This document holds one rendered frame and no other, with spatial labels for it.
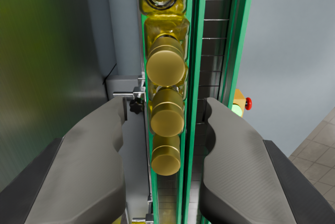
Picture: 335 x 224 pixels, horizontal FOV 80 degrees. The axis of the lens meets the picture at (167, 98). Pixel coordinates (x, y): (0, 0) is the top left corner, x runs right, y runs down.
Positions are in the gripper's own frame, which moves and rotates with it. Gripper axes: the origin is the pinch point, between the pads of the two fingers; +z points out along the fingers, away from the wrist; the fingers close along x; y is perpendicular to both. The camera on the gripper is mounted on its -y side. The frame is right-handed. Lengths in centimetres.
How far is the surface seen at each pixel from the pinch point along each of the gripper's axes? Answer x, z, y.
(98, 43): -14.9, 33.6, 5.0
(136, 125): -8.0, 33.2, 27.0
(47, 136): -12.0, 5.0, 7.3
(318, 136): 128, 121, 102
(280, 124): 40, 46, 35
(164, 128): 0.0, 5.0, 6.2
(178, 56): 1.1, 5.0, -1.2
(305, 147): 121, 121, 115
